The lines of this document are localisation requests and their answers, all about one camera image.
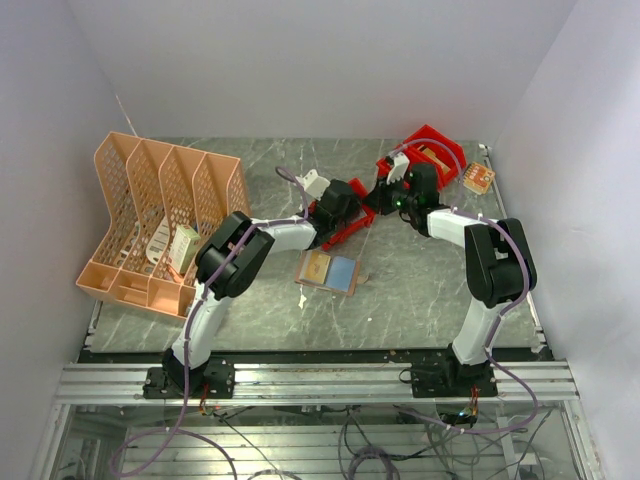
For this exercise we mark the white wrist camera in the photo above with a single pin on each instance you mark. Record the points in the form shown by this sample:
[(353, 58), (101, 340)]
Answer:
[(313, 184), (399, 164)]

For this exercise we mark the brown item in bin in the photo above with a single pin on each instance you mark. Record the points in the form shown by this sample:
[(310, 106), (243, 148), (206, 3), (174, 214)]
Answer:
[(431, 155)]

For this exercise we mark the green white carton box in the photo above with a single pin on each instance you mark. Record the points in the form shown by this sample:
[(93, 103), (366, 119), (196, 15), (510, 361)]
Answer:
[(183, 248)]

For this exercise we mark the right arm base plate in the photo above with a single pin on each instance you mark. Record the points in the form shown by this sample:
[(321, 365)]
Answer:
[(449, 380)]

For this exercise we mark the peach file organizer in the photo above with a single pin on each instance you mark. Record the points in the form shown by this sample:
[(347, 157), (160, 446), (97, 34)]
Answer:
[(143, 181)]

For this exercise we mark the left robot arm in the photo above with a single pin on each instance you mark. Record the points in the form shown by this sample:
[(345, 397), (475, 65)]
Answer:
[(232, 257)]

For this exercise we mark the red bin pair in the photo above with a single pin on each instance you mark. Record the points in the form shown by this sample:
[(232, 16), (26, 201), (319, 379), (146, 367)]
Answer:
[(447, 150), (416, 157)]

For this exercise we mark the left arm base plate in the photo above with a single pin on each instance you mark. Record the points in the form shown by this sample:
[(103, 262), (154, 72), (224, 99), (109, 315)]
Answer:
[(215, 380)]

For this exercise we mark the white ruler card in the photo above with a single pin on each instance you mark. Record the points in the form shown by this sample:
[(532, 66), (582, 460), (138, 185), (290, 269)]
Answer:
[(158, 242)]

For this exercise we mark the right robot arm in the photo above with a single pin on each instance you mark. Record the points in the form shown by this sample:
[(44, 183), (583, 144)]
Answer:
[(498, 265)]

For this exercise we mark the aluminium rail frame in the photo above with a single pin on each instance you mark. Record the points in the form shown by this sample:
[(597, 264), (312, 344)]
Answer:
[(311, 384)]

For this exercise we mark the red bin with cards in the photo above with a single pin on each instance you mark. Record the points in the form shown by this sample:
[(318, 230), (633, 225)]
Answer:
[(364, 219)]

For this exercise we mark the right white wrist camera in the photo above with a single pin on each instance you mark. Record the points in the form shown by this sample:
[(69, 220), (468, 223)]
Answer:
[(399, 164)]

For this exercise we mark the orange spiral notepad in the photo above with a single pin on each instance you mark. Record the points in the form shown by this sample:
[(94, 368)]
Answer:
[(478, 178)]

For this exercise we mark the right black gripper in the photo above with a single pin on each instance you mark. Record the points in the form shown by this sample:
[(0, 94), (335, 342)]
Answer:
[(376, 198)]

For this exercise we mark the red bin rear pair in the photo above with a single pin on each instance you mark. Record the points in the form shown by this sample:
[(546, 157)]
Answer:
[(447, 150)]

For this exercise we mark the brown leather card holder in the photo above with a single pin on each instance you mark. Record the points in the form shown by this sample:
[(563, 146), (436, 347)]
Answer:
[(321, 270)]

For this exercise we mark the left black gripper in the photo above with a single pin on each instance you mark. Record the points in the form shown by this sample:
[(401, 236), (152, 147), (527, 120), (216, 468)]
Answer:
[(355, 206)]

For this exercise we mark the red bin front pair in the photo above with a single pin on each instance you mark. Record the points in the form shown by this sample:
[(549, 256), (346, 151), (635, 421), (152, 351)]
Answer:
[(416, 157)]

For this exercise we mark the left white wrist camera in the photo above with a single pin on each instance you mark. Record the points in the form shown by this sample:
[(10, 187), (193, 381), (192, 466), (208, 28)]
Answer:
[(313, 184)]

